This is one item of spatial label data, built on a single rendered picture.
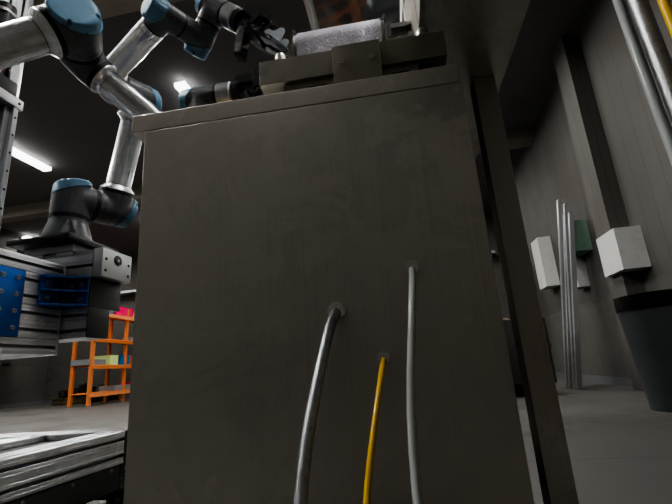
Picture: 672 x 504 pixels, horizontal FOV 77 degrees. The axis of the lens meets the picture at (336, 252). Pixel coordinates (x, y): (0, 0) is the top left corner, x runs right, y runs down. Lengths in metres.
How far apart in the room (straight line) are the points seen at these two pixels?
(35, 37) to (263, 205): 0.73
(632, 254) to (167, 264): 3.96
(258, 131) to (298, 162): 0.11
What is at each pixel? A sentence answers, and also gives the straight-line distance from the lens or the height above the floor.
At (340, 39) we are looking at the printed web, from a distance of 1.28.
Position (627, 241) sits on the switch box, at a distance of 4.36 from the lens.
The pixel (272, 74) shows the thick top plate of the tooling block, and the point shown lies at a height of 0.99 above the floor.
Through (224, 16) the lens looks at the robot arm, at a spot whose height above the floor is 1.41.
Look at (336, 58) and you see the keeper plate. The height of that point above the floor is 0.99.
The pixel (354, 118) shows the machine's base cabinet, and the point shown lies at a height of 0.82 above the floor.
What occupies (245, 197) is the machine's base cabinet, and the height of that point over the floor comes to 0.69.
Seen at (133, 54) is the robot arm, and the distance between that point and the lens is 1.58.
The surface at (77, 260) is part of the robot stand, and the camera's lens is 1.51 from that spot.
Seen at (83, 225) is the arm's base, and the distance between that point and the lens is 1.62.
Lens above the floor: 0.37
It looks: 15 degrees up
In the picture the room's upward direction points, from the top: 4 degrees counter-clockwise
